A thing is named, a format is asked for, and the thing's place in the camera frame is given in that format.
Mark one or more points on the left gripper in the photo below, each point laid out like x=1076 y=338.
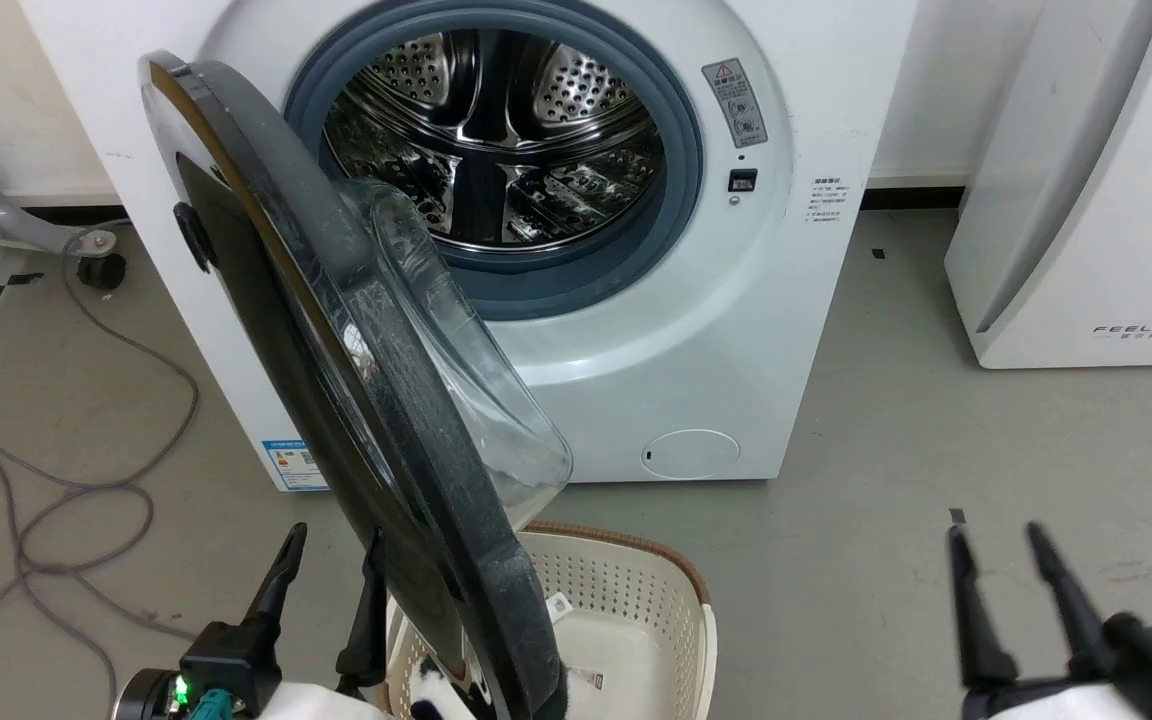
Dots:
x=231 y=665

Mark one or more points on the black round washing machine door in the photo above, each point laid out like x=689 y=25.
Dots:
x=276 y=340

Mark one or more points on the white front-load washing machine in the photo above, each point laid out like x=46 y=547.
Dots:
x=736 y=320

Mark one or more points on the black and white plush toy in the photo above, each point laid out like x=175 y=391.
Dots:
x=433 y=692

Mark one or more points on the blue energy label sticker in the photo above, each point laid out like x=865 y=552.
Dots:
x=294 y=466

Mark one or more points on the cream perforated laundry basket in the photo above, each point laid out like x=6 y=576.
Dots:
x=641 y=590

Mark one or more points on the white Feelbird floor appliance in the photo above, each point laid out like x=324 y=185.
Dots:
x=1086 y=220

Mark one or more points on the black caster wheel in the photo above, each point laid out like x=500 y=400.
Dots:
x=101 y=271

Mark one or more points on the small printed text sticker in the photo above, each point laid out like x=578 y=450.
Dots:
x=829 y=200

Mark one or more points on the grey chair base leg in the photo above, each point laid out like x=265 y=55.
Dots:
x=6 y=215

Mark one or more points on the grey warning sticker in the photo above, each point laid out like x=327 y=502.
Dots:
x=736 y=103

